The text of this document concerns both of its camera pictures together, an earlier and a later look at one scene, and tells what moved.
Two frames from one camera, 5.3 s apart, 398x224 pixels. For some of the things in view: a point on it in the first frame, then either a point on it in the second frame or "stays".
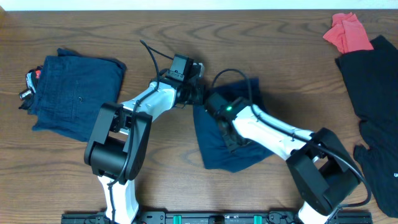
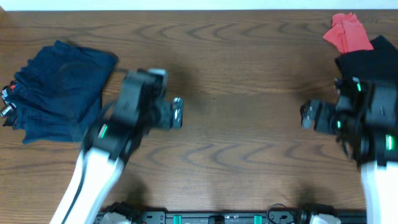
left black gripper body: x=193 y=96 -> x=160 y=118
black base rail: x=209 y=217 stays
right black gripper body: x=234 y=142 -> x=328 y=119
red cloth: x=347 y=33 stays
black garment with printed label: x=32 y=77 -> x=9 y=111
